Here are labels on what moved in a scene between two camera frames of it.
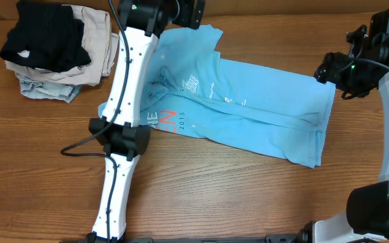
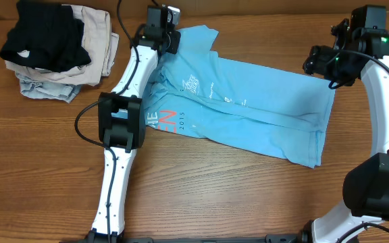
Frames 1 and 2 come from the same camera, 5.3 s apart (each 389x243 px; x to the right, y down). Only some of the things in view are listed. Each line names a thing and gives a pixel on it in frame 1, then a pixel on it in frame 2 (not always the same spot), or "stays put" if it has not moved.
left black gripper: x=184 y=19 -> x=172 y=46
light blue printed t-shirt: x=194 y=90 stays put
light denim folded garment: x=48 y=90 stays put
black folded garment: x=46 y=36 stays put
